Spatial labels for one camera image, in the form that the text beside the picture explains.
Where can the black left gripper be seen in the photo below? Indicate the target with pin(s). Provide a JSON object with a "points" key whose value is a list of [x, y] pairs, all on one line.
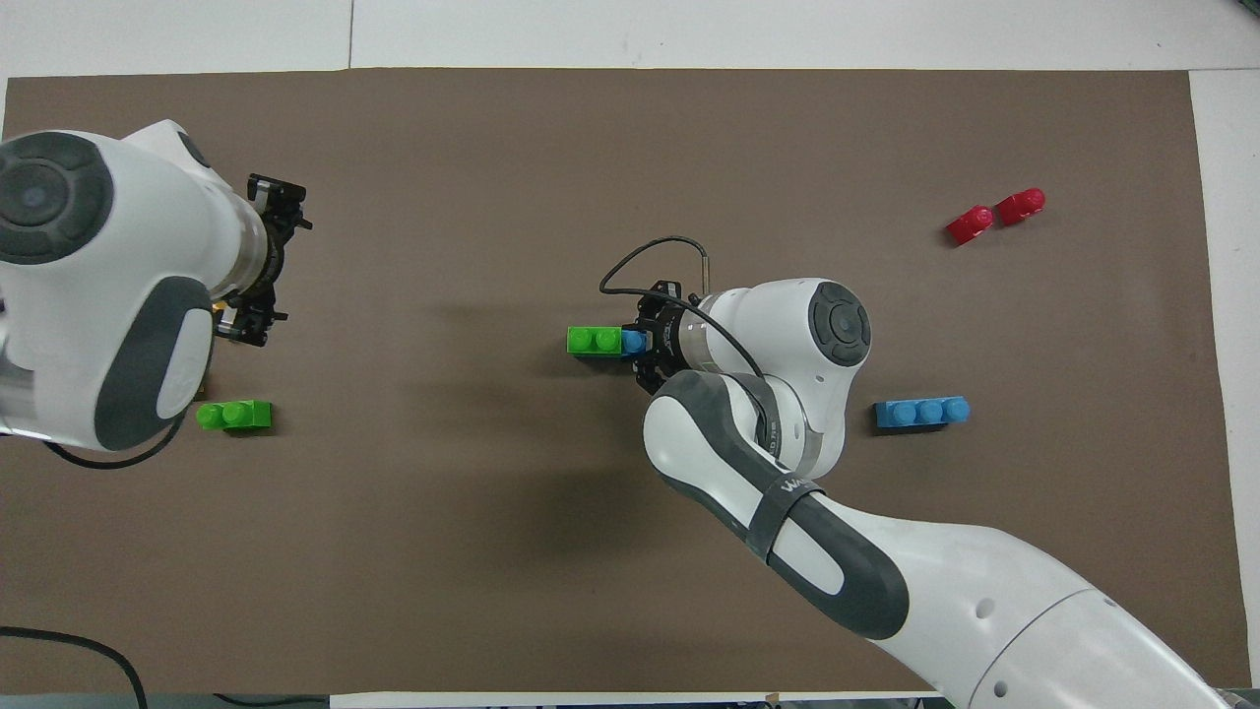
{"points": [[277, 261]]}

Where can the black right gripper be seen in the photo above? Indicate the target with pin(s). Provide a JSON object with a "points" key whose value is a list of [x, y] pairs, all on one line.
{"points": [[664, 340]]}

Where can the blue three-stud toy brick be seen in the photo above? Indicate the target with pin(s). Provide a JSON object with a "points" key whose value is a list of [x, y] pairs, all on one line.
{"points": [[633, 342], [922, 412]]}

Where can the green two-stud toy brick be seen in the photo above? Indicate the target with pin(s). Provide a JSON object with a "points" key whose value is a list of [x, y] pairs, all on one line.
{"points": [[234, 415], [595, 341]]}

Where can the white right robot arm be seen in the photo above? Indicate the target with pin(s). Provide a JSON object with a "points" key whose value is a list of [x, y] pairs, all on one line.
{"points": [[847, 551]]}

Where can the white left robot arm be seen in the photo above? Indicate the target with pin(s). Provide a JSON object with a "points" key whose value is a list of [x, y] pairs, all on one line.
{"points": [[108, 286]]}

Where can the brown paper table mat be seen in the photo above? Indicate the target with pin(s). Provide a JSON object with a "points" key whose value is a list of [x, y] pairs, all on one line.
{"points": [[472, 532]]}

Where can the red one-stud toy brick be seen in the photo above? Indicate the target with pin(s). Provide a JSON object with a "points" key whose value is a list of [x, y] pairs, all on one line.
{"points": [[970, 225], [1021, 206]]}

